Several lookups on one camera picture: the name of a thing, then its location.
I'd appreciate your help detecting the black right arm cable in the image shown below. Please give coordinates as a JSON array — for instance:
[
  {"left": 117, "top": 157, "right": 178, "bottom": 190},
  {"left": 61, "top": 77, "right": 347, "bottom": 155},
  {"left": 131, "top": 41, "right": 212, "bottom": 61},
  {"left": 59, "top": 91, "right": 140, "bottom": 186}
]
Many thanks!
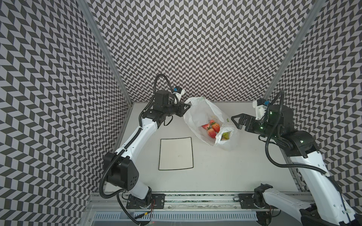
[{"left": 264, "top": 91, "right": 348, "bottom": 215}]

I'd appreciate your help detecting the aluminium corner post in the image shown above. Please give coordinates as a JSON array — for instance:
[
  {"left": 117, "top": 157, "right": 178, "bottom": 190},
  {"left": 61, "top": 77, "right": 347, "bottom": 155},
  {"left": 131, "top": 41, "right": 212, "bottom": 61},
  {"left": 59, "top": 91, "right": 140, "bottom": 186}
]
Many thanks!
[
  {"left": 77, "top": 0, "right": 133, "bottom": 105},
  {"left": 263, "top": 1, "right": 326, "bottom": 99}
]

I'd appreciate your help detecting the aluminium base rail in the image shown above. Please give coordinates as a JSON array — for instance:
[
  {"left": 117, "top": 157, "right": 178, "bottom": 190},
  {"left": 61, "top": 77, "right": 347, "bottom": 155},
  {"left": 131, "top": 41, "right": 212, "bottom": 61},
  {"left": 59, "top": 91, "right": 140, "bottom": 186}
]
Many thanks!
[{"left": 78, "top": 192, "right": 301, "bottom": 226}]

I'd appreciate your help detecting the white plastic bag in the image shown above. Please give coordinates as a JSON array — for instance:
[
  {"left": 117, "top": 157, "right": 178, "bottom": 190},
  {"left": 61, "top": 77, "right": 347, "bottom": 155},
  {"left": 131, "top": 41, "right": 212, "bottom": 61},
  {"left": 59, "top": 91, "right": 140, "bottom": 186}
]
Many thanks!
[{"left": 183, "top": 97, "right": 239, "bottom": 151}]

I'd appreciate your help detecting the red fake strawberry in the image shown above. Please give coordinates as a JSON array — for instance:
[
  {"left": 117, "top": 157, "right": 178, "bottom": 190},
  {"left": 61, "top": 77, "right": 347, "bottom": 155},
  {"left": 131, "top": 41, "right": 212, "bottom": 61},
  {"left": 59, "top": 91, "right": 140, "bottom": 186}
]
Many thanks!
[
  {"left": 207, "top": 128, "right": 216, "bottom": 139},
  {"left": 202, "top": 123, "right": 210, "bottom": 130},
  {"left": 211, "top": 122, "right": 220, "bottom": 133}
]

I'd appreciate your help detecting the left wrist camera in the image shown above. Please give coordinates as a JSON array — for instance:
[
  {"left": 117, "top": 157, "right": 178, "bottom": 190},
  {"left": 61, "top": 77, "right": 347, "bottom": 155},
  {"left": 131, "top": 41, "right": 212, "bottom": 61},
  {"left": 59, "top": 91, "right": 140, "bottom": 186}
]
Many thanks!
[{"left": 173, "top": 86, "right": 185, "bottom": 98}]

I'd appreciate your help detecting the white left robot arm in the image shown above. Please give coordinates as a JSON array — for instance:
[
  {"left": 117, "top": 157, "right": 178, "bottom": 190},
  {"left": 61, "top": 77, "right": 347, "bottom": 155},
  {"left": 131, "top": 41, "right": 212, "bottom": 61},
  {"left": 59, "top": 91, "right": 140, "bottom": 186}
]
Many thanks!
[{"left": 99, "top": 86, "right": 190, "bottom": 208}]

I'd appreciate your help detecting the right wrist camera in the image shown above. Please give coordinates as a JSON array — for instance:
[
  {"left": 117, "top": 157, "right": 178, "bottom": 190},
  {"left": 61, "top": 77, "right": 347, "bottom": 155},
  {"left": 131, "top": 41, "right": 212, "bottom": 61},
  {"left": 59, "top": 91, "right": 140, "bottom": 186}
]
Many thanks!
[{"left": 252, "top": 98, "right": 267, "bottom": 120}]

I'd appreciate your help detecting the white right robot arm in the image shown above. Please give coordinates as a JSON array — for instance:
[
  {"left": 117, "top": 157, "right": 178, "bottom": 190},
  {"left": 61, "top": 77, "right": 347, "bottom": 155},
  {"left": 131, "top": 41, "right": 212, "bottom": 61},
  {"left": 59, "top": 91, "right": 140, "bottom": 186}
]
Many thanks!
[{"left": 231, "top": 104, "right": 362, "bottom": 226}]

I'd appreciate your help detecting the aluminium left corner post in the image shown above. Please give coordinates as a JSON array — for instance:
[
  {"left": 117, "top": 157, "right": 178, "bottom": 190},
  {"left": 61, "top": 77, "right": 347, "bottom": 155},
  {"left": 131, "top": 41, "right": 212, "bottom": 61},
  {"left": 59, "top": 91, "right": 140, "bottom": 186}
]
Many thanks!
[{"left": 77, "top": 0, "right": 133, "bottom": 105}]

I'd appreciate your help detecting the aluminium right corner post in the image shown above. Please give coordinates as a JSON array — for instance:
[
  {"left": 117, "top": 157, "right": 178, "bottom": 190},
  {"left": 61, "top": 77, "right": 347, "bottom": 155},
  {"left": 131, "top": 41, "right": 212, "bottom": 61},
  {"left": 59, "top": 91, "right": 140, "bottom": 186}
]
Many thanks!
[{"left": 263, "top": 1, "right": 326, "bottom": 99}]

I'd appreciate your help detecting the white mat with black border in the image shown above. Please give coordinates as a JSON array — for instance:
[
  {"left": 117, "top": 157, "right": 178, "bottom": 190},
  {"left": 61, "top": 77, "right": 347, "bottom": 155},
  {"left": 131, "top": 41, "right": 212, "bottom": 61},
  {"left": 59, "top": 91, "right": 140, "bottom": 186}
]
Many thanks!
[{"left": 158, "top": 137, "right": 194, "bottom": 171}]

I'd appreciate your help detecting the green fake pear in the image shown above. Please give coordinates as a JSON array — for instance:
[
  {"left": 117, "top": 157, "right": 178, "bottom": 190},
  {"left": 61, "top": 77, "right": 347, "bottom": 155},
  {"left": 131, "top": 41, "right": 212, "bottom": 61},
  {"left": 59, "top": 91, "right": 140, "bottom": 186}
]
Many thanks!
[{"left": 222, "top": 132, "right": 230, "bottom": 140}]

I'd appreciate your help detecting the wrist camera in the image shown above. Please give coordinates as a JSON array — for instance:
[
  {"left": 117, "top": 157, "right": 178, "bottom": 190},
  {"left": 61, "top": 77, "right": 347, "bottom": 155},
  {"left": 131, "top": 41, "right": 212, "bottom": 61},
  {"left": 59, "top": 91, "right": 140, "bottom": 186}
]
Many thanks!
[
  {"left": 173, "top": 86, "right": 185, "bottom": 98},
  {"left": 252, "top": 98, "right": 267, "bottom": 120}
]

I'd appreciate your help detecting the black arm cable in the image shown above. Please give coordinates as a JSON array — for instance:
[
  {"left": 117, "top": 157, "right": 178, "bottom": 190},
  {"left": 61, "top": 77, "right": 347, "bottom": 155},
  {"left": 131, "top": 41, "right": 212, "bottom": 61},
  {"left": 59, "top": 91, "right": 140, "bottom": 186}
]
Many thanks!
[
  {"left": 98, "top": 74, "right": 177, "bottom": 226},
  {"left": 264, "top": 91, "right": 348, "bottom": 215}
]

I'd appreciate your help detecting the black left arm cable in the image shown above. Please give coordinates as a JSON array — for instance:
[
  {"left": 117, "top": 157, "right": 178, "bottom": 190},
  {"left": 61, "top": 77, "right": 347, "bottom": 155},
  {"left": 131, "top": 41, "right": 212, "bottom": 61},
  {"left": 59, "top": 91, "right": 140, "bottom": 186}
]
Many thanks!
[{"left": 98, "top": 74, "right": 177, "bottom": 226}]

